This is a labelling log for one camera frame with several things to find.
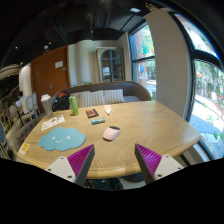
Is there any blue cloud mouse pad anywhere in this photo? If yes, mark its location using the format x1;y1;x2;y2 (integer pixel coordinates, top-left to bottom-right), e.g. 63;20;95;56
39;127;86;152

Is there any striped cushion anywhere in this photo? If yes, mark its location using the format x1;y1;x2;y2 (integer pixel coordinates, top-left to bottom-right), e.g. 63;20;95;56
104;89;125;104
72;90;105;108

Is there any black red card box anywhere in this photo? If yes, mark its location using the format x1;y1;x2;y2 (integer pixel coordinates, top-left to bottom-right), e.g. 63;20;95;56
86;109;98;118

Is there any green bottle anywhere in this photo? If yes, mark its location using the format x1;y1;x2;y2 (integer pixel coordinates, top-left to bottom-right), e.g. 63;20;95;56
69;96;79;116

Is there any grey curved sofa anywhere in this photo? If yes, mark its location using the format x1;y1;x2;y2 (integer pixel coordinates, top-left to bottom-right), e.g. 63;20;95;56
49;80;153;107

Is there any striped cushion right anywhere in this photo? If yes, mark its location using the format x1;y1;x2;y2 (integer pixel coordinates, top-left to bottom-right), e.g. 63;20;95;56
104;89;125;104

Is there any teal small pack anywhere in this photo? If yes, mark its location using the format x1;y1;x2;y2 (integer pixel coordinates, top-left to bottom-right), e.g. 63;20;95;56
91;118;105;125

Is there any clear plastic wrapper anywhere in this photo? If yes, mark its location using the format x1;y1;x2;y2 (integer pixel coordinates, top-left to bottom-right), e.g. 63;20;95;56
104;105;112;115

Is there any striped cushion left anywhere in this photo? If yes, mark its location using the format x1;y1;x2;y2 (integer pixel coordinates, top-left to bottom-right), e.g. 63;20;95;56
72;90;105;108

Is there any printed paper sheet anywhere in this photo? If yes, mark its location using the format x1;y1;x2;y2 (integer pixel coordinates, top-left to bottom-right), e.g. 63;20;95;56
42;115;65;130

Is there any arched glass cabinet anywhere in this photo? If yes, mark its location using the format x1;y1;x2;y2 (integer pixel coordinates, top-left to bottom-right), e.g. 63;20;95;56
96;47;125;83

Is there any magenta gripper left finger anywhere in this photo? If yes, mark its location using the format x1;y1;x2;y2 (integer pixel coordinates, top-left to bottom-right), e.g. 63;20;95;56
46;145;95;186

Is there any grey tufted chair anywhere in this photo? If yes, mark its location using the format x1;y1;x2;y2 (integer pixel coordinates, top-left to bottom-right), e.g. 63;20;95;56
6;119;40;153

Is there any brown wooden door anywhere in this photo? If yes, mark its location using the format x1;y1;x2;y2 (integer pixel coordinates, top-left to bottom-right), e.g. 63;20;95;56
31;46;70;112

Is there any yellow sticker card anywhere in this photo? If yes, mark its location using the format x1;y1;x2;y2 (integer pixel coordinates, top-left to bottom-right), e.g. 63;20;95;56
18;143;30;155

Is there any grey shaker bottle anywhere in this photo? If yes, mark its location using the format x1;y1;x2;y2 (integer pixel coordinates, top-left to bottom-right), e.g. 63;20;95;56
41;94;53;118

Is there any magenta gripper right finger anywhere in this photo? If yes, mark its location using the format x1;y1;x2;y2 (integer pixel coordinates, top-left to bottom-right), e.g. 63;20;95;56
135;144;183;184

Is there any black backpack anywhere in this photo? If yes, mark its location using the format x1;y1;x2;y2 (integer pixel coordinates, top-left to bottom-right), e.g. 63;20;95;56
52;91;70;111

